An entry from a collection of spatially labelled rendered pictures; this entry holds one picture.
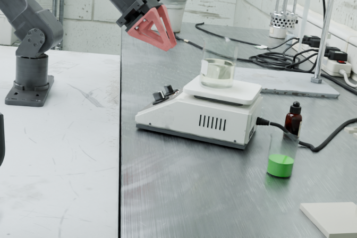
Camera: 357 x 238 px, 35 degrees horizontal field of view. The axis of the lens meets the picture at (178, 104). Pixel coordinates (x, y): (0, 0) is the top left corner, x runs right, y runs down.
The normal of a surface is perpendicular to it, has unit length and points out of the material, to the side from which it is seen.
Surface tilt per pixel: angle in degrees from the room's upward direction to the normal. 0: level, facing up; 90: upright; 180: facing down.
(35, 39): 90
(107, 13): 90
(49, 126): 0
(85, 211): 0
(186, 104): 90
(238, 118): 90
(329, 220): 0
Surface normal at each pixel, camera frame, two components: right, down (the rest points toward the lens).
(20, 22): -0.15, 0.31
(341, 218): 0.11, -0.95
